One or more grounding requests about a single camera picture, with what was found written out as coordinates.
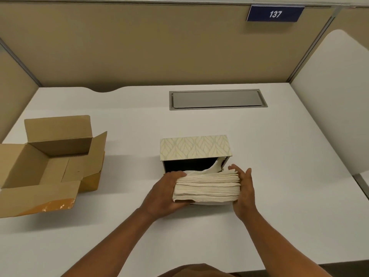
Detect person's brown shirt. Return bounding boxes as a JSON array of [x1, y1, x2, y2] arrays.
[[157, 264, 235, 277]]

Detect person's left hand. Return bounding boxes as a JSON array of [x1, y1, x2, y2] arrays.
[[139, 171, 193, 221]]

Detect white side partition panel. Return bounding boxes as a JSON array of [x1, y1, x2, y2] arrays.
[[290, 29, 369, 177]]

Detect open brown cardboard box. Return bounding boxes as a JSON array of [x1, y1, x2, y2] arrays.
[[0, 115, 108, 219]]

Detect blue number sign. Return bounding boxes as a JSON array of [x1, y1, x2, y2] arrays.
[[246, 4, 305, 23]]

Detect stack of cream tissues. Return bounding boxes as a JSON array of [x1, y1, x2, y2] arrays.
[[172, 156, 241, 206]]

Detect person's left forearm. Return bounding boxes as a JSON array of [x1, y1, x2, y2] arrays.
[[61, 208, 157, 277]]

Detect person's right hand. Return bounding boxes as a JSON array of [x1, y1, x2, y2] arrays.
[[228, 164, 259, 224]]

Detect person's right forearm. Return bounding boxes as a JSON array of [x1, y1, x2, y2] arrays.
[[242, 211, 332, 277]]

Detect grey desk cable cover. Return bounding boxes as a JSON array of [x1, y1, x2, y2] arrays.
[[169, 89, 268, 111]]

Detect leaf patterned tissue box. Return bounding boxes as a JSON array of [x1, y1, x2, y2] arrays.
[[160, 135, 233, 206]]

